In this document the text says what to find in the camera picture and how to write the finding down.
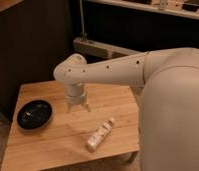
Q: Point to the metal pole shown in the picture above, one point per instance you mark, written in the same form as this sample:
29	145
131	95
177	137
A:
83	32

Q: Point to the wooden table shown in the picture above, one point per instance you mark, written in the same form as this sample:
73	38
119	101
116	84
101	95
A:
63	140

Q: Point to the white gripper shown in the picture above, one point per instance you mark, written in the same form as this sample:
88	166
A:
76	95

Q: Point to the white plastic bottle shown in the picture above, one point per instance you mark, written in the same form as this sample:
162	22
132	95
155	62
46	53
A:
99	134

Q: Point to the black ceramic bowl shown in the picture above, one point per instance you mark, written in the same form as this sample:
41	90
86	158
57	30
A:
34	114

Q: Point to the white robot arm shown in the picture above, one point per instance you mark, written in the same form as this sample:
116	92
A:
166	85

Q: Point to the grey metal beam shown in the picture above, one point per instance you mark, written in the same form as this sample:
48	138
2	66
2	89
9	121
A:
98	49

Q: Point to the wooden shelf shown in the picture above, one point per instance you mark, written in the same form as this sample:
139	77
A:
178	8

